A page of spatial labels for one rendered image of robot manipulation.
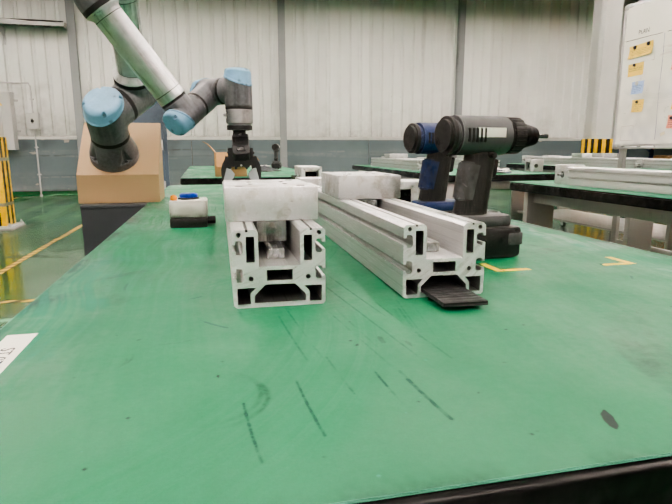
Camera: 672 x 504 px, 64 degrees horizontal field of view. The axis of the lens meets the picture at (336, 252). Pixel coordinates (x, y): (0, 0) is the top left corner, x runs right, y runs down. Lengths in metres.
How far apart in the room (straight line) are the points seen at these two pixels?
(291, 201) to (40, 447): 0.39
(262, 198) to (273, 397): 0.31
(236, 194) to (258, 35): 12.01
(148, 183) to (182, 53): 10.68
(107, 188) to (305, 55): 11.00
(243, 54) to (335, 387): 12.17
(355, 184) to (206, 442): 0.64
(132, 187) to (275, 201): 1.25
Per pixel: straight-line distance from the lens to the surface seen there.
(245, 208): 0.64
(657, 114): 4.29
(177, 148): 12.32
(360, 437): 0.34
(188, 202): 1.21
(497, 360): 0.46
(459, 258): 0.64
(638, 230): 3.42
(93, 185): 1.88
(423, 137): 1.05
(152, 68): 1.52
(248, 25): 12.65
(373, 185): 0.92
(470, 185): 0.85
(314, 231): 0.58
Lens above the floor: 0.95
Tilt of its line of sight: 11 degrees down
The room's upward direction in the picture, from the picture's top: straight up
